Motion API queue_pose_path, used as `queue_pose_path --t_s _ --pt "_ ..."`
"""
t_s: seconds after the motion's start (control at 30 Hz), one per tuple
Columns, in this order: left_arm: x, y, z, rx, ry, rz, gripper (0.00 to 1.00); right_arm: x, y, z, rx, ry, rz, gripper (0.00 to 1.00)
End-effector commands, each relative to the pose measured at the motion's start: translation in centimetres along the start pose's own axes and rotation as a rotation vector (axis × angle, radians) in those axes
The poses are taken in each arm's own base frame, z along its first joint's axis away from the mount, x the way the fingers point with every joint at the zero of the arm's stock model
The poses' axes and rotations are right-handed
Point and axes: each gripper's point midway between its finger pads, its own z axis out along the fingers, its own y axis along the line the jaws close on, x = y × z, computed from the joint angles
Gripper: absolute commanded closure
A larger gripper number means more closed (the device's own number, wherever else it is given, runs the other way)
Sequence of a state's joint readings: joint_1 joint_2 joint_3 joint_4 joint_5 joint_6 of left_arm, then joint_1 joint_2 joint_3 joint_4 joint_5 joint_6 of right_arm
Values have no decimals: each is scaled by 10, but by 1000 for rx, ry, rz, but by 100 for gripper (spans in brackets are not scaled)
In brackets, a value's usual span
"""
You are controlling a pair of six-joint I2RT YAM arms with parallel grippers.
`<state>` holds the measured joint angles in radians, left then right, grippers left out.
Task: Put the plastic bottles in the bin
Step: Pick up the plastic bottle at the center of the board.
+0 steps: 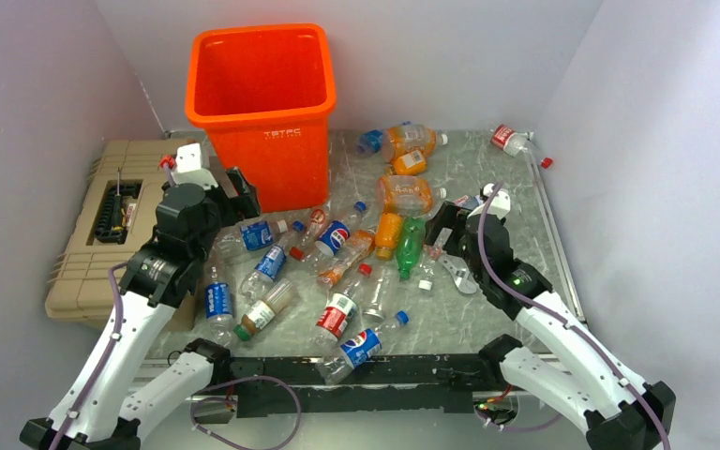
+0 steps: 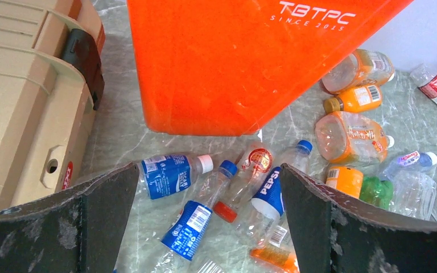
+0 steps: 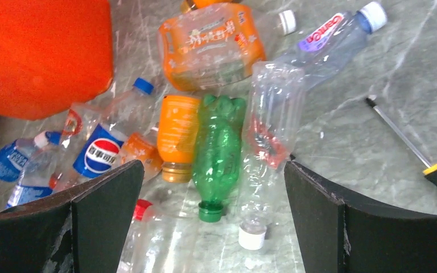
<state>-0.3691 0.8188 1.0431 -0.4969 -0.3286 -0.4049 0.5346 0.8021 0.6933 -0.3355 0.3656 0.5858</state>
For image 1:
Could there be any small orange bottle far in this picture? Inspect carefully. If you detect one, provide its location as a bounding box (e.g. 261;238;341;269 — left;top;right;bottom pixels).
386;150;428;175

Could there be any blue label water bottle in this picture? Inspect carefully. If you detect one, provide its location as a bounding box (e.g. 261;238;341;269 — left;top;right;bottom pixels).
238;220;305;301
204;262;235;346

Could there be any red label cola bottle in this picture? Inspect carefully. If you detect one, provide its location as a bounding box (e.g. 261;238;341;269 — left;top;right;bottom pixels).
314;263;372;350

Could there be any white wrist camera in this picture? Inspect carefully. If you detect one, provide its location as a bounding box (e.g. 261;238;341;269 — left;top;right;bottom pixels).
159;142;218;190
470;183;512;220

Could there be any orange soda bottle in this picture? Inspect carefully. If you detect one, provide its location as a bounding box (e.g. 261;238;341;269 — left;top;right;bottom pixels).
375;213;404;261

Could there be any orange tea bottle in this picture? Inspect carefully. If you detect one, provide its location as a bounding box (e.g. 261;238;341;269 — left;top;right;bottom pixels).
316;230;376;289

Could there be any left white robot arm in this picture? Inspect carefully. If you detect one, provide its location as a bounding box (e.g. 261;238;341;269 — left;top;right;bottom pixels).
19;168;261;449

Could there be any blue label bottle white cap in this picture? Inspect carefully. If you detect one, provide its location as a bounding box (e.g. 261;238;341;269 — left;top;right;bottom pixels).
213;220;289;263

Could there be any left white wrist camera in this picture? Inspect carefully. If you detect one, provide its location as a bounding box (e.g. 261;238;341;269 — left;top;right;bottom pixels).
159;142;218;190

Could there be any blue label water bottle middle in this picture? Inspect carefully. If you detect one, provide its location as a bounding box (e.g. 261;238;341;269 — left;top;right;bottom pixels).
238;220;305;301

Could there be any orange plastic bin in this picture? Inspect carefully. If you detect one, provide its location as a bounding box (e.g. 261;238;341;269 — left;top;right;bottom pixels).
185;23;337;212

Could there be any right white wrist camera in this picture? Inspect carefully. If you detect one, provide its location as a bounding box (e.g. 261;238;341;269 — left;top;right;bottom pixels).
470;183;512;220

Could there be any black base frame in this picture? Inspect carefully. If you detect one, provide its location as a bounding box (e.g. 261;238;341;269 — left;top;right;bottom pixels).
167;351;523;418

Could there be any adjustable wrench red handle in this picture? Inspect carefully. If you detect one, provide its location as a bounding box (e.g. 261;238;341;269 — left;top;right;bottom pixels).
438;253;478;295

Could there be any green plastic bottle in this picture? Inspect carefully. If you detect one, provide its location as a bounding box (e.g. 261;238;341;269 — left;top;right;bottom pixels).
396;217;426;280

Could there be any brown tea bottle green cap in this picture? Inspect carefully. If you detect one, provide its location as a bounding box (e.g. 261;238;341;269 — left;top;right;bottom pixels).
233;278;298;342

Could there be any red label bottle far corner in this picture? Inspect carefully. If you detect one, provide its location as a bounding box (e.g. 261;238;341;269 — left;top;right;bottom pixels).
490;124;553;169

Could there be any pepsi bottle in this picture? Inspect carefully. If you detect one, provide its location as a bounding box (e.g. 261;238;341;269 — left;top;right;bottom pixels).
315;202;368;256
316;310;410;385

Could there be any large orange juice bottle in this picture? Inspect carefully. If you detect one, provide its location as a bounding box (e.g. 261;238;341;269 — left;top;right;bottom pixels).
381;124;449;163

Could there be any tan tool case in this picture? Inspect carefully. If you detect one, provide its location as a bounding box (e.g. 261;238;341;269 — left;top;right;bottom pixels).
45;138;194;329

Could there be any pepsi bottle front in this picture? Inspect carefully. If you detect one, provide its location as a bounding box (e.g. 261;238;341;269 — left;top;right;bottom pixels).
316;310;410;385

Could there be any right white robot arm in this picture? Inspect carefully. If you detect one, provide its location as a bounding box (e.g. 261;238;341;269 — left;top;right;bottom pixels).
426;202;676;449

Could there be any blue label water bottle left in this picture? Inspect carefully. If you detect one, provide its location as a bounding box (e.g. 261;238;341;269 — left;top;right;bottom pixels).
204;262;235;346

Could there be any wide orange label bottle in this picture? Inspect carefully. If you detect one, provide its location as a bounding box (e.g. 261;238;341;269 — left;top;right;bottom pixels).
376;175;447;217

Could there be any pepsi bottle centre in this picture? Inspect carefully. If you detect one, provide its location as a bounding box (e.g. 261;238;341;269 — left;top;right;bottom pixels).
315;202;368;256

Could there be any blue crushed bottle far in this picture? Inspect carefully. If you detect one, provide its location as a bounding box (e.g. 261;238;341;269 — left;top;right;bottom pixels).
355;129;384;157

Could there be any red cap clear bottle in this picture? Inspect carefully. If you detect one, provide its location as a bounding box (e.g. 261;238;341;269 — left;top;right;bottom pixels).
289;205;330;262

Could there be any clear bottle white cap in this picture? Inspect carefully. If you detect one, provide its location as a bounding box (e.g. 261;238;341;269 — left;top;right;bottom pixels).
361;261;436;321

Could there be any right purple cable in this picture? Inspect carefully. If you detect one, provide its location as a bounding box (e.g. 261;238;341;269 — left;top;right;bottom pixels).
474;183;673;450

